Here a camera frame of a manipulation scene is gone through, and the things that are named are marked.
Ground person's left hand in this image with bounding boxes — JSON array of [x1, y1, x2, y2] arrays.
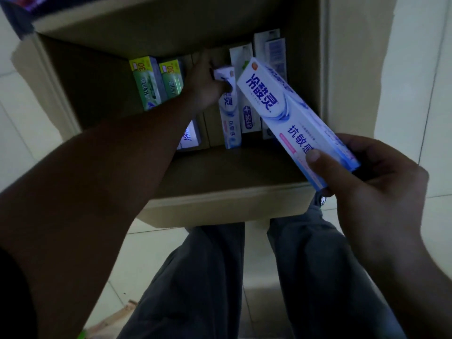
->
[[179, 49, 234, 115]]

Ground person's right hand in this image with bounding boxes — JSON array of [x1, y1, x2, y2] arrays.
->
[[305, 133, 430, 267]]

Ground small white blue toothpaste box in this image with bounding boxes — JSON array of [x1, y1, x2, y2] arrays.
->
[[213, 66, 243, 149]]

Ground large white blue toothpaste box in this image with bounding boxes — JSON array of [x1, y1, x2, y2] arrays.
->
[[236, 57, 361, 191]]

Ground person's left forearm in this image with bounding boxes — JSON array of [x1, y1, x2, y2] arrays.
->
[[0, 97, 198, 339]]

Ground person's right forearm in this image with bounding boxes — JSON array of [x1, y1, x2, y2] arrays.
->
[[353, 234, 452, 339]]

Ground white green toothpaste box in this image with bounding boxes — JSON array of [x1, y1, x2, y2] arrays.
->
[[229, 43, 263, 134]]

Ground green yellow toothpaste box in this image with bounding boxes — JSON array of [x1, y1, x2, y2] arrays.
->
[[158, 59, 185, 100], [129, 56, 167, 112]]

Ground white purple toothpaste box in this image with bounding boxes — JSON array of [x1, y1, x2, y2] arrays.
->
[[176, 119, 202, 151]]

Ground white grey toothpaste box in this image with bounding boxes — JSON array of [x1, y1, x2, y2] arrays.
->
[[253, 29, 287, 140]]

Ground brown cardboard box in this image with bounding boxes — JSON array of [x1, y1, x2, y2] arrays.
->
[[11, 0, 330, 229]]

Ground person's grey trousers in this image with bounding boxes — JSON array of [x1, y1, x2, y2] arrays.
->
[[117, 192, 407, 339]]

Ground wooden scrap piece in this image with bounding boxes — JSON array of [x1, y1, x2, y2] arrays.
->
[[84, 299, 138, 339]]

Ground person's black sleeve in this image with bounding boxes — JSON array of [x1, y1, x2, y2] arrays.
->
[[0, 246, 39, 339]]

